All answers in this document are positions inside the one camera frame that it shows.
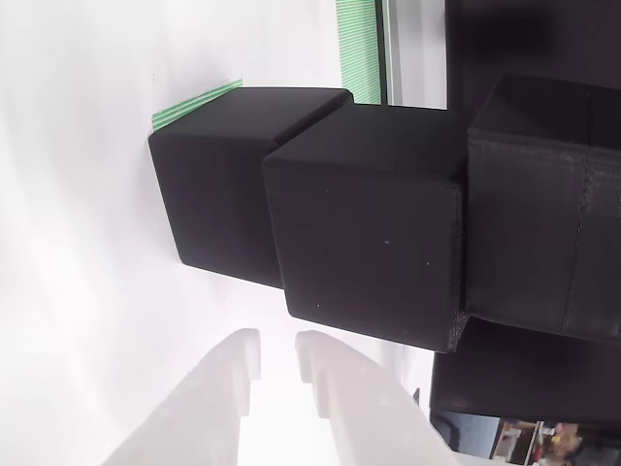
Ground green striped square marker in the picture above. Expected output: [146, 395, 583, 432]
[150, 78, 245, 134]

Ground silver aluminium table rail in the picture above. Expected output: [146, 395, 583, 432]
[373, 0, 448, 111]

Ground green striped edge strip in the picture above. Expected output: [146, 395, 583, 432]
[335, 0, 382, 105]

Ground smooth black cube block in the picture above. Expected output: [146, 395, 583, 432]
[147, 86, 356, 288]
[261, 103, 471, 354]

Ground black cube block with seams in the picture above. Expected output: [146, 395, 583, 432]
[464, 74, 621, 344]

